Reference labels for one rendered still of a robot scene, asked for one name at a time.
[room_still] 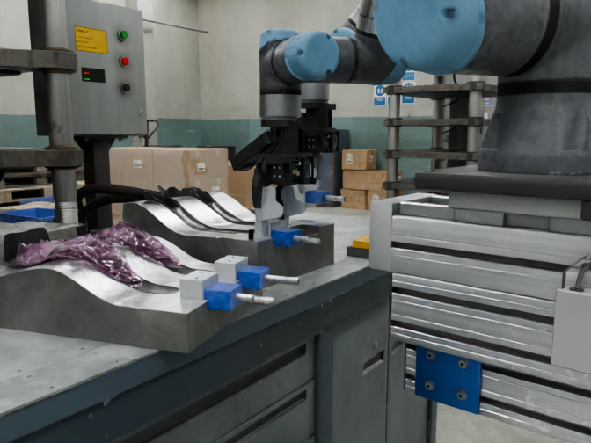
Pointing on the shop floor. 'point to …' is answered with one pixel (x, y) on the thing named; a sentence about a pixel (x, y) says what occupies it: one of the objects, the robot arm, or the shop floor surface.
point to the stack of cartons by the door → (362, 179)
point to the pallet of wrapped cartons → (168, 170)
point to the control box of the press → (98, 85)
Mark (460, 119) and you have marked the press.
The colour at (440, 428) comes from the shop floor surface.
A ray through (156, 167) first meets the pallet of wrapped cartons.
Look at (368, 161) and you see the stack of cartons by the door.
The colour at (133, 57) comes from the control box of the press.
